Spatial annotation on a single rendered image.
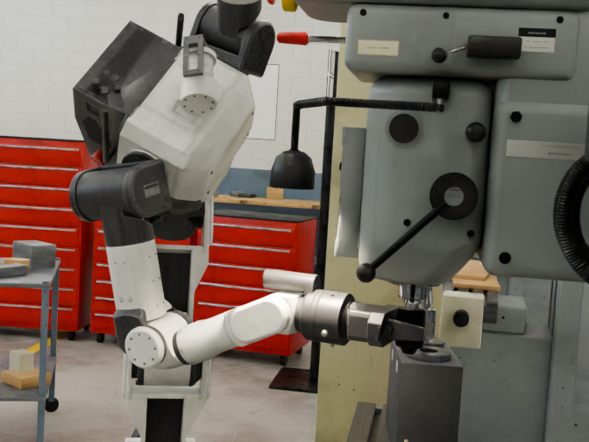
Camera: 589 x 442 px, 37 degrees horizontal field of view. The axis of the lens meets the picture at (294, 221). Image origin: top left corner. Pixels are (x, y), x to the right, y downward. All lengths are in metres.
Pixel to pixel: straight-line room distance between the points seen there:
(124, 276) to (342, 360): 1.74
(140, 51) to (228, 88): 0.19
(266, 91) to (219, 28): 8.80
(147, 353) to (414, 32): 0.73
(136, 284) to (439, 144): 0.62
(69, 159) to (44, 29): 5.15
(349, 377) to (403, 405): 1.53
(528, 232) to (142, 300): 0.70
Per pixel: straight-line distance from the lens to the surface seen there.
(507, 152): 1.33
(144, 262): 1.63
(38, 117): 11.49
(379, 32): 1.34
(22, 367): 4.48
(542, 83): 1.35
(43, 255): 4.59
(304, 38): 1.56
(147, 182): 1.62
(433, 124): 1.35
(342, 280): 3.21
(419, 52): 1.33
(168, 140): 1.67
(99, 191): 1.63
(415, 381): 1.75
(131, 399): 2.09
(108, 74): 1.75
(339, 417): 3.32
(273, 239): 6.03
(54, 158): 6.56
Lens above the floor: 1.52
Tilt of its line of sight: 5 degrees down
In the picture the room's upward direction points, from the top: 3 degrees clockwise
